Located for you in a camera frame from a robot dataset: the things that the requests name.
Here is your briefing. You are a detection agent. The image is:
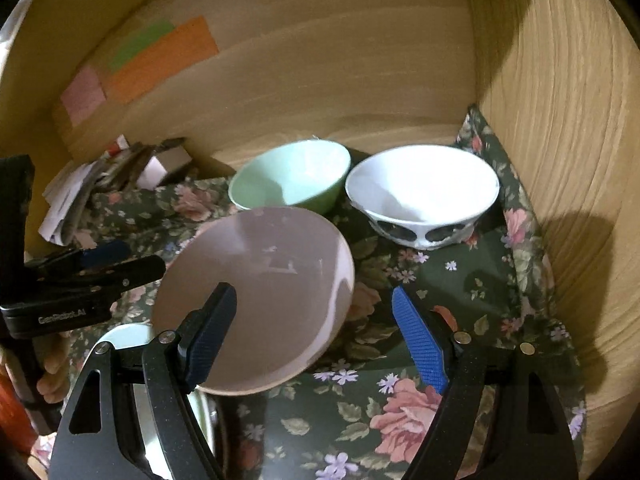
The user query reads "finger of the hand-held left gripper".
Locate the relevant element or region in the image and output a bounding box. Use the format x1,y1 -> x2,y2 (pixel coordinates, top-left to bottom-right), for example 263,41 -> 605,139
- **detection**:
25,240 -> 132,275
27,254 -> 167,295

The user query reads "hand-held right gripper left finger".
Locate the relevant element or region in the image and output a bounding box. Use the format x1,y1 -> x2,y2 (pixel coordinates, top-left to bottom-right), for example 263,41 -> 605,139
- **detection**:
50,282 -> 237,480

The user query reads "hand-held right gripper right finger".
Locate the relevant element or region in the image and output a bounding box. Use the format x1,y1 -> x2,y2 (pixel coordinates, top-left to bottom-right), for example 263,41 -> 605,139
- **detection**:
391,286 -> 584,480

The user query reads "mauve shallow bowl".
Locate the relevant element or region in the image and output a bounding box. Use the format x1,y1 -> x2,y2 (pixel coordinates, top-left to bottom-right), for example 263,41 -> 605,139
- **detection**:
151,206 -> 357,397

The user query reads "person's left hand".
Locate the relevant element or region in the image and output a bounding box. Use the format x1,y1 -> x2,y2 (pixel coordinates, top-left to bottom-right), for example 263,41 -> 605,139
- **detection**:
37,332 -> 76,401

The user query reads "pile of white papers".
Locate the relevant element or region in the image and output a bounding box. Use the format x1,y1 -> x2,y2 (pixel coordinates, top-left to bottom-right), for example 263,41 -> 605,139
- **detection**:
39,162 -> 101,246

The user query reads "dark floral tablecloth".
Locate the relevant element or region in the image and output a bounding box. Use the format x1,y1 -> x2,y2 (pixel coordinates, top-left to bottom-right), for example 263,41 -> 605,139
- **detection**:
30,105 -> 586,480

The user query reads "white folded card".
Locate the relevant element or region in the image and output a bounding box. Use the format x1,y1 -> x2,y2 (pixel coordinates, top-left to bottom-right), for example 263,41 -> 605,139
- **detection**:
137,155 -> 172,191

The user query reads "orange cloth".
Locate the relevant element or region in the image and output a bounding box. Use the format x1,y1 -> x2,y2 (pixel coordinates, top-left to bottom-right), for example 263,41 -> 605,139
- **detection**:
0,370 -> 31,431

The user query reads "white bowl with black spots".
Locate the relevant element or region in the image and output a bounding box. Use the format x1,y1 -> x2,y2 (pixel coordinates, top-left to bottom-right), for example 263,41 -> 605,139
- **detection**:
345,145 -> 501,251

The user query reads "pink sticky note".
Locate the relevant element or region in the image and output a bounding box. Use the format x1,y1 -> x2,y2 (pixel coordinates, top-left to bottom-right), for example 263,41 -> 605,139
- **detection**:
60,64 -> 107,128

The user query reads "mint green bowl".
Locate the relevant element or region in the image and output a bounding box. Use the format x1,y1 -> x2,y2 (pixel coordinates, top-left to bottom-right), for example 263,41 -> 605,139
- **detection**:
228,140 -> 352,216

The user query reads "orange sticky note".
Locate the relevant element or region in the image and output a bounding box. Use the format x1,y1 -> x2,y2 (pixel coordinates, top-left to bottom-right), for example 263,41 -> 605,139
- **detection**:
102,16 -> 220,107

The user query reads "green sticky note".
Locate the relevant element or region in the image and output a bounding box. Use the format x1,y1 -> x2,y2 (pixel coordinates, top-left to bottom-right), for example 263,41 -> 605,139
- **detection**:
107,20 -> 177,72

